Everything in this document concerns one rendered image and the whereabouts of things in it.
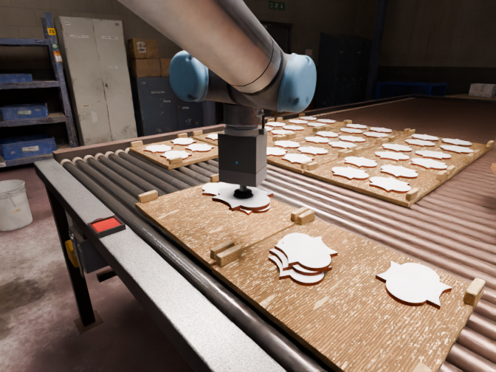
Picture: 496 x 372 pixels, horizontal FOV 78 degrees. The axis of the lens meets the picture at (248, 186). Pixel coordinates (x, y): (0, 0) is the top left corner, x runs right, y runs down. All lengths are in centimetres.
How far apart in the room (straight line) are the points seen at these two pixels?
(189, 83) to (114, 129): 482
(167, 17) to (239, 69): 10
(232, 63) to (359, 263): 52
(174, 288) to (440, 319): 49
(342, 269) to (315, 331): 18
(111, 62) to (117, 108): 65
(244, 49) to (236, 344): 44
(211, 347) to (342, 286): 27
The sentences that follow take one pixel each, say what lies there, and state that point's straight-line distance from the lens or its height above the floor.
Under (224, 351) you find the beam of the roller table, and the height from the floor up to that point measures 92.
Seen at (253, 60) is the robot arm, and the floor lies 134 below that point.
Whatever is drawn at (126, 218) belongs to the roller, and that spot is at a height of 91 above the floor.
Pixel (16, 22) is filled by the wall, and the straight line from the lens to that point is 565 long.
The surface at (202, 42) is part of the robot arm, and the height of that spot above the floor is 136.
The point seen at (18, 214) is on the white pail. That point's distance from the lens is 330.
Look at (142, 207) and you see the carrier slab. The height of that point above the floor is 94.
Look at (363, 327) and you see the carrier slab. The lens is 59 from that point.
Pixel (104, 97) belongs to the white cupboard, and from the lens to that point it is 520.
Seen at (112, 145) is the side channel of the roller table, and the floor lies 94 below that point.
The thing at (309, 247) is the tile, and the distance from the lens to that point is 70.
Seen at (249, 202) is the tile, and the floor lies 107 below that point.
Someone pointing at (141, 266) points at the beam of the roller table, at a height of 92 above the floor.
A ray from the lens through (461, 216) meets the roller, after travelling 112.
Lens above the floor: 134
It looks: 22 degrees down
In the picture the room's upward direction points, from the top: straight up
